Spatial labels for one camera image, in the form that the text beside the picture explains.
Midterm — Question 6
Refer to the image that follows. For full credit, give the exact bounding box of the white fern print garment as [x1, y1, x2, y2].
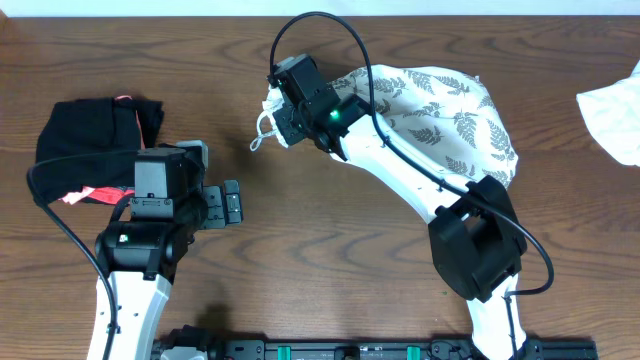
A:
[249, 63, 520, 190]

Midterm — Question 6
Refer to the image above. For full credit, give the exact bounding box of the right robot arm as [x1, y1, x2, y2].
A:
[262, 55, 527, 359]

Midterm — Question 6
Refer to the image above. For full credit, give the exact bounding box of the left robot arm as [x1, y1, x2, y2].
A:
[88, 140, 243, 359]

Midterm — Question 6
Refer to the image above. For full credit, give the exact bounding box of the folded black and coral garment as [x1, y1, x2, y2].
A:
[33, 95, 164, 205]

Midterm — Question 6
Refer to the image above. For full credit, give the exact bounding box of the plain white cloth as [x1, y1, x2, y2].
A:
[576, 64, 639, 167]

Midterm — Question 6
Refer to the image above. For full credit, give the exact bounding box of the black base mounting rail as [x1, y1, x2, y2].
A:
[149, 324, 600, 360]

